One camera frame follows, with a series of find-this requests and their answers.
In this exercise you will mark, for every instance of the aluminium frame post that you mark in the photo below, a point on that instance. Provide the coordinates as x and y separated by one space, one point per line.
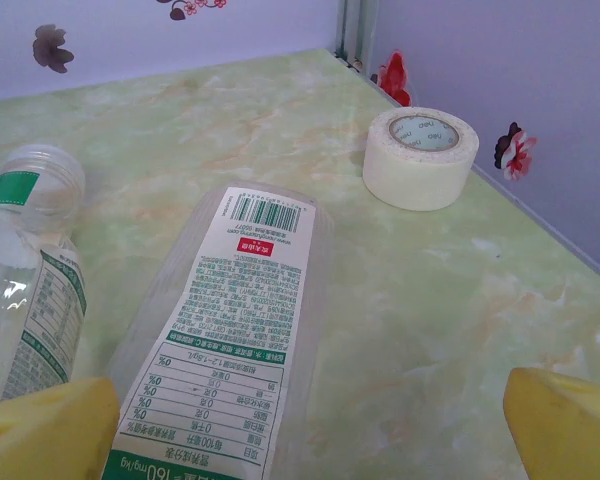
352 30

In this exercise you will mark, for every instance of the clear bottle green white label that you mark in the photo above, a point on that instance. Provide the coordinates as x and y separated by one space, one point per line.
230 325
40 310

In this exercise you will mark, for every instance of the white tape roll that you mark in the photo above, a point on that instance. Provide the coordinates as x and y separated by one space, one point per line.
415 180

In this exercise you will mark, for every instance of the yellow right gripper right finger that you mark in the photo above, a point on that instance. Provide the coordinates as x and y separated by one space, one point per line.
570 430

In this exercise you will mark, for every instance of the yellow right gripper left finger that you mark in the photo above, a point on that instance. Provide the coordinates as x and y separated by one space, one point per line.
40 435

